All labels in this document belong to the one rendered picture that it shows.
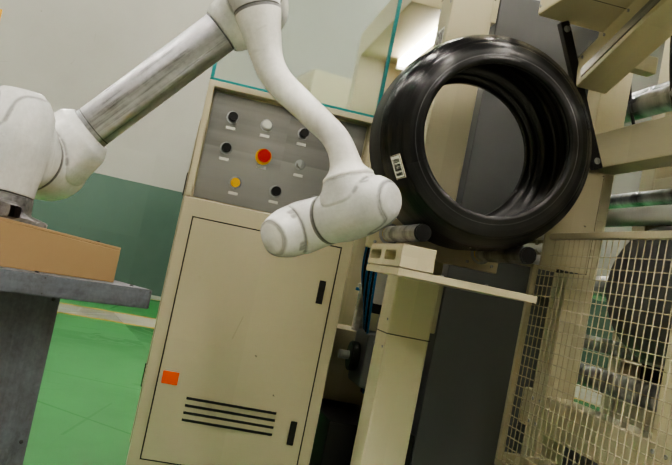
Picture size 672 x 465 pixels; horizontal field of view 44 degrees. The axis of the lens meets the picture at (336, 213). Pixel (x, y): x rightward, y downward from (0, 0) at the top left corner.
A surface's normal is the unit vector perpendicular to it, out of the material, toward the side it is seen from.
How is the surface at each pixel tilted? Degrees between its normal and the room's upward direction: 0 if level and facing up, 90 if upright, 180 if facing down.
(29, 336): 90
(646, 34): 162
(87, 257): 90
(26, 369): 90
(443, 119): 90
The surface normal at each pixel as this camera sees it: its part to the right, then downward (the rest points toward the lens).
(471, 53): 0.12, -0.21
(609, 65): -0.14, 0.92
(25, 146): 0.74, 0.04
